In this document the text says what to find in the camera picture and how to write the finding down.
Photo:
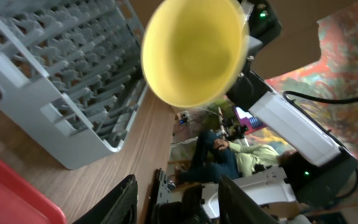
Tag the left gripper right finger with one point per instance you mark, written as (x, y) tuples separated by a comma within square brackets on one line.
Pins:
[(236, 207)]

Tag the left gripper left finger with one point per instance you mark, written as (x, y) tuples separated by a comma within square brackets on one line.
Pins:
[(119, 206)]

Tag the yellow plastic cup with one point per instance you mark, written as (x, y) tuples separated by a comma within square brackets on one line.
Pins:
[(193, 50)]

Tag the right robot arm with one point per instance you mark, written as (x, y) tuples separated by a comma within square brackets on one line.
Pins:
[(283, 36)]

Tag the grey dishwasher rack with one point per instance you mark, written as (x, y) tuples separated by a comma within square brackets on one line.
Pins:
[(70, 74)]

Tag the seated person in background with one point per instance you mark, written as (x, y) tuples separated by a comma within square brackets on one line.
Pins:
[(215, 157)]

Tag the red serving tray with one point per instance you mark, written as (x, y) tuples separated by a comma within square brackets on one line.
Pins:
[(21, 203)]

